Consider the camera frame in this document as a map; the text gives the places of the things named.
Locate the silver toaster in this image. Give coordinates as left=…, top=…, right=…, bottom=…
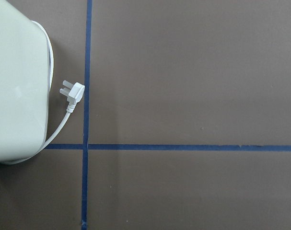
left=0, top=0, right=53, bottom=162

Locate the white toaster cord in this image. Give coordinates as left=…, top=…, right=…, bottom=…
left=1, top=80, right=85, bottom=165

